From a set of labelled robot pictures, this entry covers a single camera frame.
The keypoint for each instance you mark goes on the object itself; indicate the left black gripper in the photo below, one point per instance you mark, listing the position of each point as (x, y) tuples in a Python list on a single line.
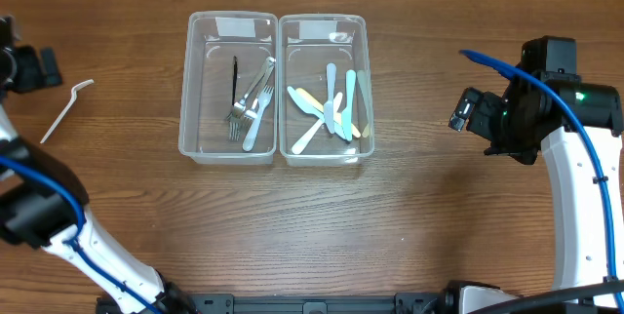
[(29, 72)]

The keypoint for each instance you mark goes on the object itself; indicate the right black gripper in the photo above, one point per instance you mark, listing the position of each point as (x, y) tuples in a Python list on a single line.
[(510, 145)]

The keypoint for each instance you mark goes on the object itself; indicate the pale green plastic knife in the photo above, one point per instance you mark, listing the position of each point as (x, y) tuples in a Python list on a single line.
[(365, 91)]

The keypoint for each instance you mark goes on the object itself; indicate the teal plastic knife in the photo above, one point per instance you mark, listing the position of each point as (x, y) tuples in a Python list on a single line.
[(346, 114)]

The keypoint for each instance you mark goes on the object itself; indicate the light blue plastic knife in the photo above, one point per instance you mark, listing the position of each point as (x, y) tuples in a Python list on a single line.
[(328, 105)]

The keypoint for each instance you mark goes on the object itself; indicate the white plastic knife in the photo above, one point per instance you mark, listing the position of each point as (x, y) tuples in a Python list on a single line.
[(301, 144), (303, 104)]

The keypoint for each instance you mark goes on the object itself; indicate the yellow plastic knife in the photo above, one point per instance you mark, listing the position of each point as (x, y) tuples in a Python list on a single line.
[(337, 117)]

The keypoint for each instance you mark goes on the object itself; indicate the black plastic utensil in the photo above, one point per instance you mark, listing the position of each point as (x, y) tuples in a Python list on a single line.
[(235, 85)]

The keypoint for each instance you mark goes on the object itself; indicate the metal fork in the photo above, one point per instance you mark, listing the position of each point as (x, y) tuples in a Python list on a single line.
[(261, 85), (239, 107)]

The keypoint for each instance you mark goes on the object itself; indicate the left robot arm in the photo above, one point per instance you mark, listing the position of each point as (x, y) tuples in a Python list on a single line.
[(49, 210)]

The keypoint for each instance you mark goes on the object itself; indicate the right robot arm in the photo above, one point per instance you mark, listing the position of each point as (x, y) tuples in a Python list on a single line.
[(547, 111)]

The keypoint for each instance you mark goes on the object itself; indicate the right clear plastic container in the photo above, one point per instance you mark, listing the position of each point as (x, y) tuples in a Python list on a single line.
[(306, 44)]

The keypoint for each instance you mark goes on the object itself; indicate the clear plastic container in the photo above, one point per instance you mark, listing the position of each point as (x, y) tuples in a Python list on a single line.
[(213, 39), (306, 44)]

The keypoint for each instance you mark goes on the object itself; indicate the left clear plastic container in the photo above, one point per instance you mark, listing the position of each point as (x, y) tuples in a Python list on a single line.
[(213, 39)]

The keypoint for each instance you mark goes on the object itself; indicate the white plastic knife in container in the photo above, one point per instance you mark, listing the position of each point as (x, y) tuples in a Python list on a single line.
[(301, 144)]

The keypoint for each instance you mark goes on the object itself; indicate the curved white plastic fork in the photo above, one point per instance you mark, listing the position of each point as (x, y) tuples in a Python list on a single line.
[(73, 97)]

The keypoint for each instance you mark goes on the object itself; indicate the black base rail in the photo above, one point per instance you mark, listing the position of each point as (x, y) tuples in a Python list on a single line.
[(273, 303)]

